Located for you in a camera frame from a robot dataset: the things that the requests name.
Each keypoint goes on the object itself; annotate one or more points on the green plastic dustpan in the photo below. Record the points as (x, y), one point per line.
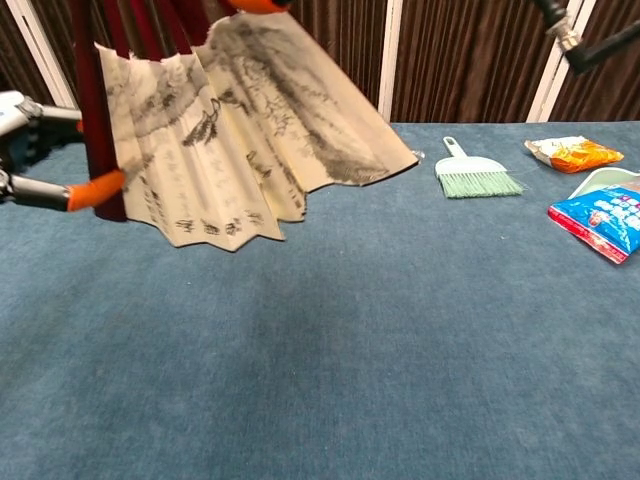
(607, 180)

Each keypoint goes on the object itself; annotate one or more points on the green hand broom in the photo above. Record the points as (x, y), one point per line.
(475, 175)

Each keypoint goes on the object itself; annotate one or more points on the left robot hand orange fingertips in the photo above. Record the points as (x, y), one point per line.
(40, 192)

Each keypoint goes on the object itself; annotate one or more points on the paper fan with red ribs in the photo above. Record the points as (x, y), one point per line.
(225, 150)

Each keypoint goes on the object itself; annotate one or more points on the blue felt table cover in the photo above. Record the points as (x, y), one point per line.
(350, 325)

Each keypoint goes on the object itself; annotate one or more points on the right robot hand orange thumb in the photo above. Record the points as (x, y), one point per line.
(257, 5)

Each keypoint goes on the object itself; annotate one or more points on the dark brown pleated curtain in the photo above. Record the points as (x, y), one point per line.
(465, 60)

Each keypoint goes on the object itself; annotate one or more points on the orange snack packet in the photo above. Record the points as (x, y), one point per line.
(580, 155)

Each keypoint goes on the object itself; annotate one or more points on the blue snack packet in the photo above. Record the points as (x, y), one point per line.
(605, 220)

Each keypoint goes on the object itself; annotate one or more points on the white slotted metal rail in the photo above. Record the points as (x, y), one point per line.
(390, 60)
(40, 55)
(550, 85)

